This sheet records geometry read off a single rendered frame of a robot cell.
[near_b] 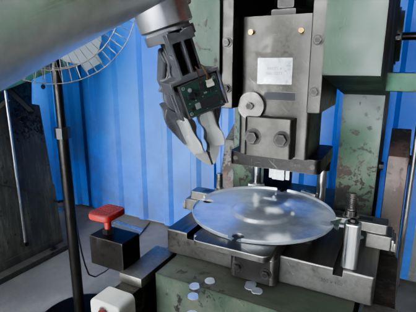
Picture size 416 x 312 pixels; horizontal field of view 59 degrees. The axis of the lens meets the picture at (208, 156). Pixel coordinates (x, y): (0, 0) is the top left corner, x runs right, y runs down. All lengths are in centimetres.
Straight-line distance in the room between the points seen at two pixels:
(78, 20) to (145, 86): 219
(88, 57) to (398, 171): 101
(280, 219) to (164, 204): 180
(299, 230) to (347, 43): 34
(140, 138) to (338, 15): 193
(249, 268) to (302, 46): 45
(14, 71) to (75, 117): 265
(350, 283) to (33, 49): 68
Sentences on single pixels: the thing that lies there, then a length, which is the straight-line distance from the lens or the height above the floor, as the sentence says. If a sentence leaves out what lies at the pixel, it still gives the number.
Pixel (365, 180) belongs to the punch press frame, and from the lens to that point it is 103.
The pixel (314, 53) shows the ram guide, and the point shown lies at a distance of 71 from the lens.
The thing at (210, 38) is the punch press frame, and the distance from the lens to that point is 77.
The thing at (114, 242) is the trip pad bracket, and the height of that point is 70.
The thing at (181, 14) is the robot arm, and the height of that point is 114.
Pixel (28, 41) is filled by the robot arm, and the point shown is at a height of 109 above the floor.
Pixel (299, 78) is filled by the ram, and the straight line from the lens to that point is 75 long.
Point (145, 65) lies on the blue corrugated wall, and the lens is 241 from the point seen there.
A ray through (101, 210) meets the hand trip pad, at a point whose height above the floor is 76.
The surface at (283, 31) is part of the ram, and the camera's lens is 76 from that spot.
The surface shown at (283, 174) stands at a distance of 85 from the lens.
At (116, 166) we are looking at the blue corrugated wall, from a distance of 265.
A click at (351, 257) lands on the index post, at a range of 76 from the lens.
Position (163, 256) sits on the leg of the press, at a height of 64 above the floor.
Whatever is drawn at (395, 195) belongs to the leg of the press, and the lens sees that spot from 110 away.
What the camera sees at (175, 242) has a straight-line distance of 89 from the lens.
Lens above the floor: 108
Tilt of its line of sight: 14 degrees down
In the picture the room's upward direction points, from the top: straight up
